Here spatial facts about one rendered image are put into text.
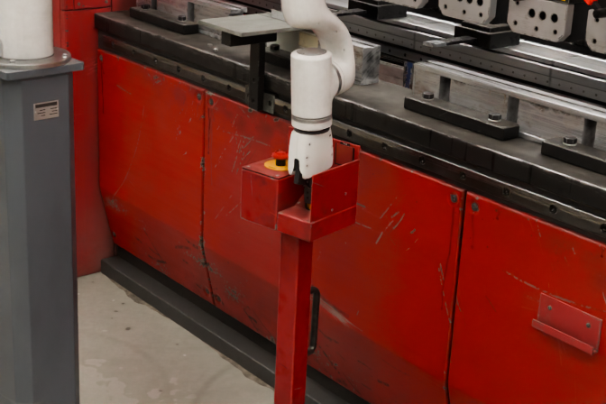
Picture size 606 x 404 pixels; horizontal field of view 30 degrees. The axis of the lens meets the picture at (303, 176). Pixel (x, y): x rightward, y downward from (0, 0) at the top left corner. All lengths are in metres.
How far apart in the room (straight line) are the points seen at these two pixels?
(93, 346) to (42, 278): 0.90
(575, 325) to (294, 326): 0.63
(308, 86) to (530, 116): 0.48
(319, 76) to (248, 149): 0.75
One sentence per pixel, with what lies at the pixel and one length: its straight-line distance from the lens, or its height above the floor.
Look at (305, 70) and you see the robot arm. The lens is 2.27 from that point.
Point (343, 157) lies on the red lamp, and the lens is 2.45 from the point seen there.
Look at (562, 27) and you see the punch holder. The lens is 2.33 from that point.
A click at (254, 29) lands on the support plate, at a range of 2.77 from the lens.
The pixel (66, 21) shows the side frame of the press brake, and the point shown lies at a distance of 3.55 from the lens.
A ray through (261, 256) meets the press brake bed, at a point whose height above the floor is 0.37.
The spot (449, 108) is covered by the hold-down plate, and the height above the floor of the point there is 0.91.
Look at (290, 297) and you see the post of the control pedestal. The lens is 2.52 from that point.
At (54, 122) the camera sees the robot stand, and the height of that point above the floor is 0.88.
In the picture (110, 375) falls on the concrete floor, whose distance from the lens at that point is 3.22.
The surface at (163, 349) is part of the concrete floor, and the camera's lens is 3.35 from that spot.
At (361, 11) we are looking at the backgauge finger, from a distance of 3.05.
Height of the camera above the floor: 1.55
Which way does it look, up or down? 19 degrees down
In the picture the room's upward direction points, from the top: 3 degrees clockwise
